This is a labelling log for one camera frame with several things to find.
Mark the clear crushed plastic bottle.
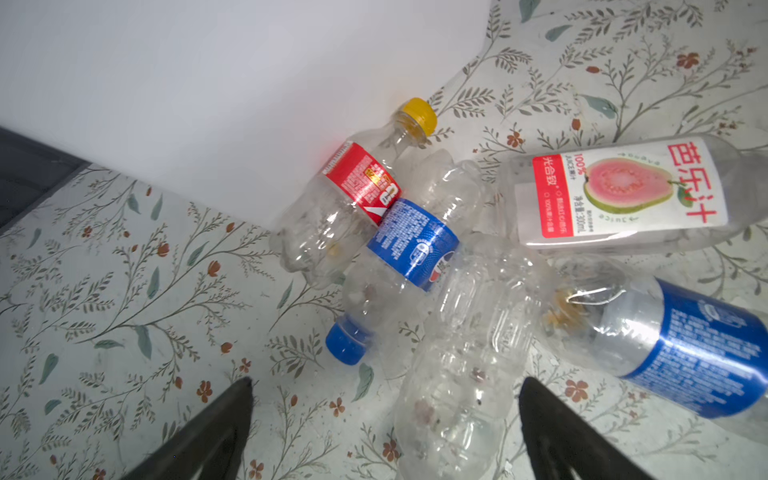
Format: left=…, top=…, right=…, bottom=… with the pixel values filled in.
left=394, top=233, right=554, bottom=479

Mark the clear bottle watermelon label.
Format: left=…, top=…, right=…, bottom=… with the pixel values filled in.
left=497, top=134, right=767, bottom=255

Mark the white plastic trash bin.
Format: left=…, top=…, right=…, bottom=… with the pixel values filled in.
left=1, top=1, right=490, bottom=226

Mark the clear bottle blue cap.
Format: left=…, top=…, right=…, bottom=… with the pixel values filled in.
left=325, top=150, right=485, bottom=365

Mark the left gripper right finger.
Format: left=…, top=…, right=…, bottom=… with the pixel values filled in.
left=518, top=377, right=650, bottom=480

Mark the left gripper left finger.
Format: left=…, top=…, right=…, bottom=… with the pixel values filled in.
left=125, top=377, right=253, bottom=479

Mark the clear bottle red label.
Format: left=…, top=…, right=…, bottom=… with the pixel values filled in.
left=269, top=98, right=438, bottom=289

